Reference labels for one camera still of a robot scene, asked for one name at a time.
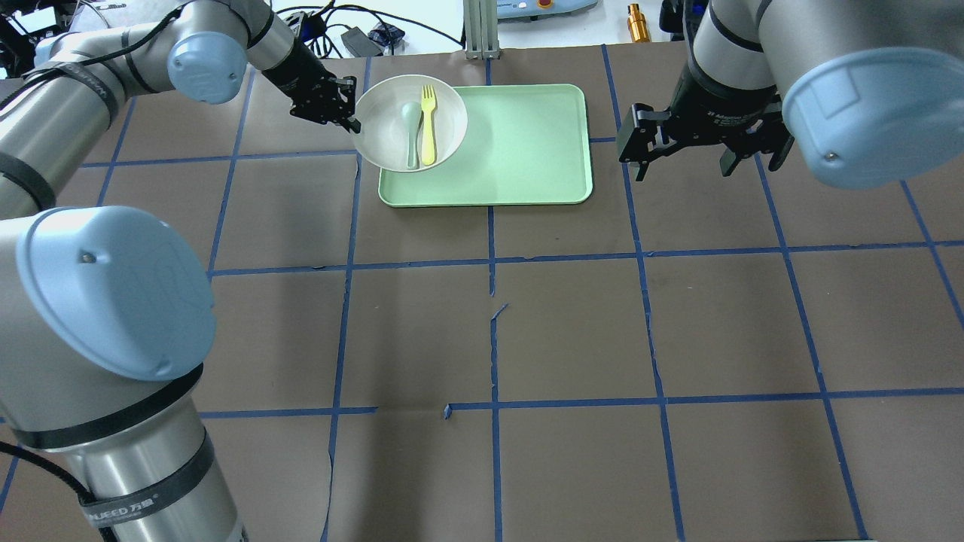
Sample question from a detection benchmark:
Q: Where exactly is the light green spoon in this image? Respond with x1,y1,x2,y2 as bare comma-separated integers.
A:
401,102,423,169

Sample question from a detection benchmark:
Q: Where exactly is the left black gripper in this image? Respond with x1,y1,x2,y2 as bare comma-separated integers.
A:
263,45,362,135

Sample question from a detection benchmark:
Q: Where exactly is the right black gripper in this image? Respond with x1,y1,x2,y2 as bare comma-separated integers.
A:
618,61,795,181

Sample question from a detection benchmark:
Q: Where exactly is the brass cylinder tool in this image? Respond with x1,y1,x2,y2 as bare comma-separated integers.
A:
627,3,651,42

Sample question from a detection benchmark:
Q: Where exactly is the light green tray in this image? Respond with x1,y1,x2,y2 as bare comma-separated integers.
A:
378,84,593,207

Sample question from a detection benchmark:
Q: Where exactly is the yellow plastic fork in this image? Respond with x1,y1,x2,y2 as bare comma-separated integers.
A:
420,84,438,167

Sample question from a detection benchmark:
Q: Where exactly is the small black power brick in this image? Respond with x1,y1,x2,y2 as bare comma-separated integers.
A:
340,27,383,58

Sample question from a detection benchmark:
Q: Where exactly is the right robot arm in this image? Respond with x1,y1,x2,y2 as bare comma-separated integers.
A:
617,1,963,190

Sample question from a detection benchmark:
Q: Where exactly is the aluminium frame post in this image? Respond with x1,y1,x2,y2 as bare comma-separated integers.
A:
462,0,502,59

